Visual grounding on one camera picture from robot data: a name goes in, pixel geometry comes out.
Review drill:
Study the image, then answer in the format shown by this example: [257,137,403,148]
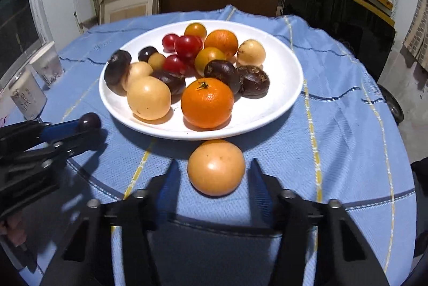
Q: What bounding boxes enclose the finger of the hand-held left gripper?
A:
[39,120,83,143]
[39,128,104,170]

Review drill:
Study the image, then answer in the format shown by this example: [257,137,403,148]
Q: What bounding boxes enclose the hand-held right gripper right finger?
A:
[249,158,390,286]

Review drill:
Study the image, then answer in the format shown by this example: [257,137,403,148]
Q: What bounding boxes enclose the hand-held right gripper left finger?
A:
[40,159,181,286]

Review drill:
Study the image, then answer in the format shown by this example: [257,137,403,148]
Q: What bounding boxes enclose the small dark plum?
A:
[138,46,159,62]
[78,113,101,132]

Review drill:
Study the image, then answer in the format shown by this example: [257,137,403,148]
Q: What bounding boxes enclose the pale orange round fruit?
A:
[187,140,246,196]

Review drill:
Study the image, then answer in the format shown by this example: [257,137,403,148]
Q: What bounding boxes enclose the dark purple mangosteen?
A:
[152,70,186,96]
[236,65,270,97]
[204,59,244,94]
[104,50,132,86]

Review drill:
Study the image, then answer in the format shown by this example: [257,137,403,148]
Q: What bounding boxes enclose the white oval plate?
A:
[99,20,304,140]

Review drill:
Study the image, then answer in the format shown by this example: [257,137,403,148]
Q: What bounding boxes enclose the pale beige round fruit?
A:
[121,61,154,91]
[237,40,267,67]
[127,76,172,120]

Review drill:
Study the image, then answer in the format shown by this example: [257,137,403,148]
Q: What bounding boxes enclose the small yellow round fruit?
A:
[147,53,167,70]

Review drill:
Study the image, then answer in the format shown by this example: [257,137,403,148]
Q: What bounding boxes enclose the red cherry tomato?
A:
[163,54,188,75]
[174,35,203,60]
[162,34,179,53]

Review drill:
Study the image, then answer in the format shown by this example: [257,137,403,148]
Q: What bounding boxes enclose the yellow orange citrus fruit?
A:
[194,47,227,72]

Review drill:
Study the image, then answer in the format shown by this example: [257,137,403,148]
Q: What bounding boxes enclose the person's left hand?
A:
[2,215,28,248]

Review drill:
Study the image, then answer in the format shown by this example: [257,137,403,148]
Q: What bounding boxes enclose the white paper cup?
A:
[29,41,65,88]
[8,70,47,121]

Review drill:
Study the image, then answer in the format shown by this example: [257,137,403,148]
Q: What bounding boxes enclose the blue striped tablecloth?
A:
[0,5,418,286]

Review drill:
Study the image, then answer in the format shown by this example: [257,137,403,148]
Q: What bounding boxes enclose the tangerine with green stem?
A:
[181,78,235,129]

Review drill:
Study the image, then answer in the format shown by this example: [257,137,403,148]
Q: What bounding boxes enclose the cardboard box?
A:
[98,0,163,24]

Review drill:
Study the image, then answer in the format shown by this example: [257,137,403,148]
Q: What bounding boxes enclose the black round bin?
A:
[378,84,405,124]

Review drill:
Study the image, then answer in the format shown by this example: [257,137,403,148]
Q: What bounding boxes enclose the yellow cherry tomato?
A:
[184,23,207,40]

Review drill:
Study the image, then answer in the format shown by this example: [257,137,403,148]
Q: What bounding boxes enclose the orange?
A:
[204,30,239,57]

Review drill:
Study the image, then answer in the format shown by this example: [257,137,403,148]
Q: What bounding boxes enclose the black panel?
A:
[282,0,397,83]

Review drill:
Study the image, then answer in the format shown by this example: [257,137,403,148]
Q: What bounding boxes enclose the brick patterned paper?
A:
[403,0,428,69]

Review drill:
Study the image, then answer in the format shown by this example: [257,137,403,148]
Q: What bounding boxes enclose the window with white frame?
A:
[0,0,47,79]

